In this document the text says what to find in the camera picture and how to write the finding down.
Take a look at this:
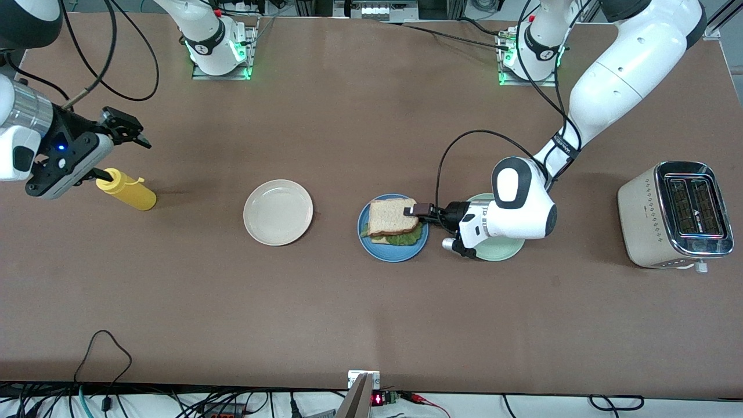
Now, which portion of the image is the green lettuce leaf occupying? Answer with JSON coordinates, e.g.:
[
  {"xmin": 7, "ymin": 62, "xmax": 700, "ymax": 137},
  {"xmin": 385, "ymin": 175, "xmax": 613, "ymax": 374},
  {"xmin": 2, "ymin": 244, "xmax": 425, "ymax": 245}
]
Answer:
[{"xmin": 360, "ymin": 222, "xmax": 424, "ymax": 247}]

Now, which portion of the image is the yellow mustard squeeze bottle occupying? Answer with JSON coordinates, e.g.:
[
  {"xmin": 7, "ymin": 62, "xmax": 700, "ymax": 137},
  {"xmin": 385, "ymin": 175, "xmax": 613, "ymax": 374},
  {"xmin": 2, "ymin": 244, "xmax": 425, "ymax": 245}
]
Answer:
[{"xmin": 96, "ymin": 168, "xmax": 157, "ymax": 211}]

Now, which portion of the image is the blue round plate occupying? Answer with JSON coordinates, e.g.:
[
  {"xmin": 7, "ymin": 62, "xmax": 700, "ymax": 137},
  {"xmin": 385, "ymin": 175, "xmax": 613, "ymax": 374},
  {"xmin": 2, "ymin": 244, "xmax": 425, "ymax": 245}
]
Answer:
[{"xmin": 357, "ymin": 193, "xmax": 430, "ymax": 263}]

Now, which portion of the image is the pale green round plate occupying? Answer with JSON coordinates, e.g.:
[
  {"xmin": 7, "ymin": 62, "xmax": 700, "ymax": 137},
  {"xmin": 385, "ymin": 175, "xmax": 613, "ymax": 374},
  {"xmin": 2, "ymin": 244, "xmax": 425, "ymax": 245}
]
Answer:
[{"xmin": 464, "ymin": 193, "xmax": 528, "ymax": 262}]

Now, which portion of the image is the beige round plate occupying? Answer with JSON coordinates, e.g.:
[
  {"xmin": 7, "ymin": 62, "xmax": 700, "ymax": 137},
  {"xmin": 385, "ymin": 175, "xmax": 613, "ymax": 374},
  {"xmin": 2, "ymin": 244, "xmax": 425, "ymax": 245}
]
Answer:
[{"xmin": 243, "ymin": 179, "xmax": 314, "ymax": 246}]

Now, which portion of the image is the cream two-slot toaster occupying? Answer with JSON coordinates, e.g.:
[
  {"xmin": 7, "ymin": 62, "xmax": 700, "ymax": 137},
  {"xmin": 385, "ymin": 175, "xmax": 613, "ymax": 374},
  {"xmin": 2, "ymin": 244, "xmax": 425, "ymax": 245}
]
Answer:
[{"xmin": 617, "ymin": 161, "xmax": 735, "ymax": 273}]

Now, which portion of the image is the white power strip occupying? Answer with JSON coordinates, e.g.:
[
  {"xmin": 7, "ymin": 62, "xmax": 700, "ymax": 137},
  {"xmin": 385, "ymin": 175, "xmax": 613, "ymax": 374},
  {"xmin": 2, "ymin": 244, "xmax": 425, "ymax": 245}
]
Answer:
[{"xmin": 347, "ymin": 2, "xmax": 419, "ymax": 21}]

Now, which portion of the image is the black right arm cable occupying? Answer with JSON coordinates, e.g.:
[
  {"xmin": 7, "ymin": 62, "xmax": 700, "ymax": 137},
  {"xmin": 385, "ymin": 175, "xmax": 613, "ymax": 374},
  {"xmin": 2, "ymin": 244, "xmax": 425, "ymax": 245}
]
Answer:
[{"xmin": 0, "ymin": 0, "xmax": 160, "ymax": 111}]

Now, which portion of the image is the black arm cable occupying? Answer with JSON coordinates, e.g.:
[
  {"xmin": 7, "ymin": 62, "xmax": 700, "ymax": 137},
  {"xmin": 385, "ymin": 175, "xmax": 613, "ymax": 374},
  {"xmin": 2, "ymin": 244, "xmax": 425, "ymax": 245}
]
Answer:
[
  {"xmin": 0, "ymin": 0, "xmax": 160, "ymax": 111},
  {"xmin": 437, "ymin": 0, "xmax": 584, "ymax": 218}
]

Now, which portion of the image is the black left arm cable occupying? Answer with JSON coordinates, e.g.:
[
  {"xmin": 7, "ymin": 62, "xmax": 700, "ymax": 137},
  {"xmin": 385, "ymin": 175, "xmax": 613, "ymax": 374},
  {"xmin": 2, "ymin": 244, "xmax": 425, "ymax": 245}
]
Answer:
[{"xmin": 437, "ymin": 0, "xmax": 584, "ymax": 218}]

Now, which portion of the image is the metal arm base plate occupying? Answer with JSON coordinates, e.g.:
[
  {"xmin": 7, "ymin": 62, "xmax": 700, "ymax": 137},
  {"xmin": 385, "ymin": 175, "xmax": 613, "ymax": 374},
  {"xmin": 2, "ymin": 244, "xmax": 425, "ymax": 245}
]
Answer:
[
  {"xmin": 192, "ymin": 26, "xmax": 257, "ymax": 81},
  {"xmin": 497, "ymin": 29, "xmax": 560, "ymax": 88}
]

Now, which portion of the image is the thin black looped cable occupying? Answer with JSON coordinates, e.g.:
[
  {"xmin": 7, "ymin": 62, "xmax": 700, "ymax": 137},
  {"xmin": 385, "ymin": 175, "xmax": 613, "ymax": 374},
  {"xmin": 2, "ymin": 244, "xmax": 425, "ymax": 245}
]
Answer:
[{"xmin": 74, "ymin": 330, "xmax": 133, "ymax": 401}]

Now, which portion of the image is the black cable across table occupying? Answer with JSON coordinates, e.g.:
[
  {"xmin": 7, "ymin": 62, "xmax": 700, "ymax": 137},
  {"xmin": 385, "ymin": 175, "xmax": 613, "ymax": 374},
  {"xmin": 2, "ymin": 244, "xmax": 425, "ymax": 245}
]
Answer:
[{"xmin": 377, "ymin": 21, "xmax": 511, "ymax": 51}]

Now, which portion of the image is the thin red wire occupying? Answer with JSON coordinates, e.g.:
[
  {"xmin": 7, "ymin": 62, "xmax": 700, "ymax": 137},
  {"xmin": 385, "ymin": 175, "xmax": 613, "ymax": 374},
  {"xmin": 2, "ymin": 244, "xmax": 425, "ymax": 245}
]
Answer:
[{"xmin": 401, "ymin": 392, "xmax": 450, "ymax": 418}]

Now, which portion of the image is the grey metal camera mount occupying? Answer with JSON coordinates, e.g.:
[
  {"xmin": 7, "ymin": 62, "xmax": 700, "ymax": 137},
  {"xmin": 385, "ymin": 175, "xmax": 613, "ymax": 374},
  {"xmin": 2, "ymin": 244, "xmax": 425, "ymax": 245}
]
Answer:
[{"xmin": 347, "ymin": 370, "xmax": 381, "ymax": 418}]

